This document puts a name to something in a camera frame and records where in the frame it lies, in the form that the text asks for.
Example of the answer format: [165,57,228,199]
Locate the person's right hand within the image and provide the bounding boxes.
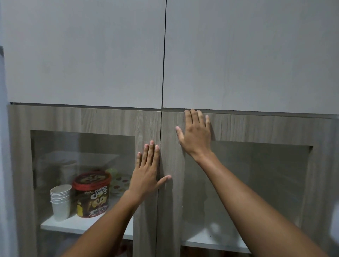
[175,109,212,162]

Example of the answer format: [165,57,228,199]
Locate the plain grey cabinet door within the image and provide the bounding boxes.
[162,0,339,115]
[0,0,167,109]

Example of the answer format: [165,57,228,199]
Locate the person's left hand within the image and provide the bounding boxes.
[124,141,172,202]

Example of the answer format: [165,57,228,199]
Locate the white cabinet shelf board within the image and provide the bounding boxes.
[40,197,133,240]
[183,226,251,254]

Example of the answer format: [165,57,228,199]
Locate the spotted pale green container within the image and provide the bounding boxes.
[105,168,132,195]

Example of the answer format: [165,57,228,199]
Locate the wood cabinet door with glass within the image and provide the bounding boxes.
[156,111,339,257]
[7,104,162,257]

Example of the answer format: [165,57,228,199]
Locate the chocolate snack tub red lid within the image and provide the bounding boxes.
[72,172,112,218]

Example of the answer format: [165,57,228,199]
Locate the person's left forearm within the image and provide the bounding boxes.
[60,190,143,257]

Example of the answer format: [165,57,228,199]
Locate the person's right forearm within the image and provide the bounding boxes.
[191,151,330,257]

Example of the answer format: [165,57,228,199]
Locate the stack of white paper cups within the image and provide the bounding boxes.
[50,184,72,222]

